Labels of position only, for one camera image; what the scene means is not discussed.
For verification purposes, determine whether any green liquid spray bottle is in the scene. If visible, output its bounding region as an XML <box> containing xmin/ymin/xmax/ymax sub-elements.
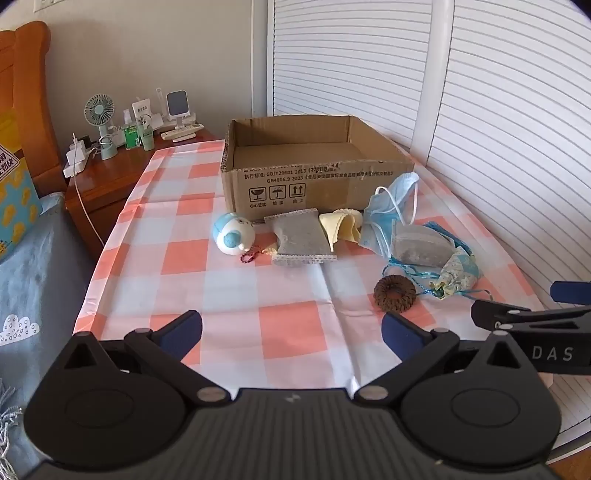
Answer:
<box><xmin>122</xmin><ymin>110</ymin><xmax>140</xmax><ymax>151</ymax></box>

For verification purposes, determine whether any grey blue cloud print blanket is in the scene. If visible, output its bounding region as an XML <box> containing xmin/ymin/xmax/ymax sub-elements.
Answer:
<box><xmin>0</xmin><ymin>191</ymin><xmax>107</xmax><ymax>480</ymax></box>

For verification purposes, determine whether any blue face mask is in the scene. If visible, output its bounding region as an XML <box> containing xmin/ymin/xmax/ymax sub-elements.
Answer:
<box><xmin>359</xmin><ymin>173</ymin><xmax>421</xmax><ymax>258</ymax></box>

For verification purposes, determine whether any wooden headboard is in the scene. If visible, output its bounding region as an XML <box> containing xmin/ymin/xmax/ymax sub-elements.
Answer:
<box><xmin>0</xmin><ymin>21</ymin><xmax>68</xmax><ymax>195</ymax></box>

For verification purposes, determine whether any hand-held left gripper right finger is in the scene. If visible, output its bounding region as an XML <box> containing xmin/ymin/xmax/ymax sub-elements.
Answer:
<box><xmin>353</xmin><ymin>311</ymin><xmax>539</xmax><ymax>409</ymax></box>

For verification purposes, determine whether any brown cardboard box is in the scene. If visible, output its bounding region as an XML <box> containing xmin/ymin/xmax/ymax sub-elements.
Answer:
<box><xmin>221</xmin><ymin>115</ymin><xmax>415</xmax><ymax>224</ymax></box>

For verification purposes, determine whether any orange white checkered tablecloth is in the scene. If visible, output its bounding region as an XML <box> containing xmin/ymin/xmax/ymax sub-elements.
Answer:
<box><xmin>73</xmin><ymin>138</ymin><xmax>546</xmax><ymax>393</ymax></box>

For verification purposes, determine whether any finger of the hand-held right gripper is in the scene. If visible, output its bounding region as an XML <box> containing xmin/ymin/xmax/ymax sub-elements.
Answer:
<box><xmin>470</xmin><ymin>300</ymin><xmax>591</xmax><ymax>334</ymax></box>
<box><xmin>550</xmin><ymin>281</ymin><xmax>591</xmax><ymax>306</ymax></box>

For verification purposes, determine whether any white louvered door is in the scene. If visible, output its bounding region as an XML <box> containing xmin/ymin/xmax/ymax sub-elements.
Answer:
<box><xmin>253</xmin><ymin>0</ymin><xmax>455</xmax><ymax>148</ymax></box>
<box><xmin>413</xmin><ymin>0</ymin><xmax>591</xmax><ymax>457</ymax></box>

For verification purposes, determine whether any floral drawstring pouch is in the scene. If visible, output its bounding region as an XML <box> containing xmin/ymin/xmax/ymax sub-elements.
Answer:
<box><xmin>384</xmin><ymin>222</ymin><xmax>492</xmax><ymax>303</ymax></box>

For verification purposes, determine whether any phone on white stand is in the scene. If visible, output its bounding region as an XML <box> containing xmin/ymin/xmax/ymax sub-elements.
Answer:
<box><xmin>165</xmin><ymin>90</ymin><xmax>195</xmax><ymax>131</ymax></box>

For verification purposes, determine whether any grey sachet with lace edge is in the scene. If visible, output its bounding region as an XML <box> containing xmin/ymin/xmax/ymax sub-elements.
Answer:
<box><xmin>264</xmin><ymin>209</ymin><xmax>337</xmax><ymax>266</ymax></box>

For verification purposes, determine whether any wooden nightstand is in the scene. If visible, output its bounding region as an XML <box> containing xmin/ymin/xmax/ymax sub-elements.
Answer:
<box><xmin>64</xmin><ymin>128</ymin><xmax>218</xmax><ymax>261</ymax></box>

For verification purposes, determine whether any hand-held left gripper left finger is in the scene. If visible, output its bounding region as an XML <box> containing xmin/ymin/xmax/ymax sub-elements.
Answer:
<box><xmin>60</xmin><ymin>309</ymin><xmax>232</xmax><ymax>409</ymax></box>

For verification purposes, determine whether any small orange keychain charm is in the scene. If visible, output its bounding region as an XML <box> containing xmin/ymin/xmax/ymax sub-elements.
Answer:
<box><xmin>239</xmin><ymin>246</ymin><xmax>279</xmax><ymax>265</ymax></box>

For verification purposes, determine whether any pale yellow cloth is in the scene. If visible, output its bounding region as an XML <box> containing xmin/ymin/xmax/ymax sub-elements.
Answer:
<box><xmin>320</xmin><ymin>210</ymin><xmax>365</xmax><ymax>244</ymax></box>

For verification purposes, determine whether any white upright card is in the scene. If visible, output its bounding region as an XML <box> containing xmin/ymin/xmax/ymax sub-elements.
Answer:
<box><xmin>132</xmin><ymin>98</ymin><xmax>153</xmax><ymax>127</ymax></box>

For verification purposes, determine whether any yellow blue printed bag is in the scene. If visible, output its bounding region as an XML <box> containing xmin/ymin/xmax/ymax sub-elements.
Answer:
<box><xmin>0</xmin><ymin>111</ymin><xmax>42</xmax><ymax>264</ymax></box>

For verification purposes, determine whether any white power strip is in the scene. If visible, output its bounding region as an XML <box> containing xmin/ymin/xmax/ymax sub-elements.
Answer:
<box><xmin>64</xmin><ymin>134</ymin><xmax>100</xmax><ymax>178</ymax></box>

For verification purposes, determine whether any blue white plush ball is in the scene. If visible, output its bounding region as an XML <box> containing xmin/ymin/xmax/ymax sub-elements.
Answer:
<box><xmin>212</xmin><ymin>212</ymin><xmax>254</xmax><ymax>256</ymax></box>

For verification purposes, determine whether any plain grey sachet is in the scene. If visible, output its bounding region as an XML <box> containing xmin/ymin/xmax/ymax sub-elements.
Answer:
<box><xmin>390</xmin><ymin>220</ymin><xmax>455</xmax><ymax>267</ymax></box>

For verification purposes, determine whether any white remote control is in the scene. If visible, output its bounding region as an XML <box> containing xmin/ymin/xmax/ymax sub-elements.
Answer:
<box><xmin>160</xmin><ymin>122</ymin><xmax>205</xmax><ymax>141</ymax></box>

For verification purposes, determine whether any small green desk fan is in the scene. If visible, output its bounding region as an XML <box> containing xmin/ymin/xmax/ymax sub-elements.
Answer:
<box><xmin>84</xmin><ymin>93</ymin><xmax>120</xmax><ymax>161</ymax></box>

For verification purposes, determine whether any brown hair scrunchie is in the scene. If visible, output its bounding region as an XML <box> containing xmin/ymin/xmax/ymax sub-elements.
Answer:
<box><xmin>373</xmin><ymin>275</ymin><xmax>417</xmax><ymax>315</ymax></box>

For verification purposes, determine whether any white charging cable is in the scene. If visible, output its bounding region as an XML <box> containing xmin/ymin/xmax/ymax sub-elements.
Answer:
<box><xmin>71</xmin><ymin>171</ymin><xmax>105</xmax><ymax>250</ymax></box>

